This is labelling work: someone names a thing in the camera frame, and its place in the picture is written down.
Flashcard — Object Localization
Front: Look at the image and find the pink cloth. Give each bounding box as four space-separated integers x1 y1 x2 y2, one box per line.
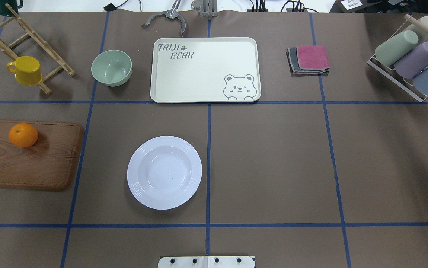
296 45 330 71

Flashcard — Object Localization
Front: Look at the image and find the green cup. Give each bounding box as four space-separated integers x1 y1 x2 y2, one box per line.
374 30 419 66

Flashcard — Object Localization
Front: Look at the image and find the wooden dish rack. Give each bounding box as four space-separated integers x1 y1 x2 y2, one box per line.
0 4 76 95

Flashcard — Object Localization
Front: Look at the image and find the dark green mug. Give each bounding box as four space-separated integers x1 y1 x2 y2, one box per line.
0 0 24 17

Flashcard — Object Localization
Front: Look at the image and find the yellow mug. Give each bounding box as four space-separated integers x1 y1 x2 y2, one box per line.
6 56 43 86

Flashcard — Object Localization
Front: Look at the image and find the aluminium frame post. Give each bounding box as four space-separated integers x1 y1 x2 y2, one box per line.
191 0 218 17

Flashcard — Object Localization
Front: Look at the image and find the green bowl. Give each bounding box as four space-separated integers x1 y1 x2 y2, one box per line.
90 50 133 87

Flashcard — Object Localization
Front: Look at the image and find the white wire cup rack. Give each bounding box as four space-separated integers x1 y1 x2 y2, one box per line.
367 14 428 103

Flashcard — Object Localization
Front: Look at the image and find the orange fruit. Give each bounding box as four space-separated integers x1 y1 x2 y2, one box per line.
8 122 39 148

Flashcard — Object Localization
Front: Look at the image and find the white ribbed plate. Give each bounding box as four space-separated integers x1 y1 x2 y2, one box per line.
127 136 202 210

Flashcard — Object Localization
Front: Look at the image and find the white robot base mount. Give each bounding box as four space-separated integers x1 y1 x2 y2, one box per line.
157 256 256 268

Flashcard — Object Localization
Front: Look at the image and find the grey metal claw tool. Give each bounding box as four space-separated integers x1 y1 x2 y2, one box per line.
141 0 187 37

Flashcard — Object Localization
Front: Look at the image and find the purple cup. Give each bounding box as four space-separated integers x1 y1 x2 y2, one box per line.
394 41 428 79

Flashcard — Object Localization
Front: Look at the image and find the grey cloth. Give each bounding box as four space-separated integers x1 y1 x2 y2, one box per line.
287 46 330 75

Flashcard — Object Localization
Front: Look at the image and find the wooden cutting board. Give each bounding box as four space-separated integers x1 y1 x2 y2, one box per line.
0 120 84 191

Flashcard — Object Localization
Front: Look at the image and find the cream bear tray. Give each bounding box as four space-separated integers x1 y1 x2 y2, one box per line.
150 37 262 103

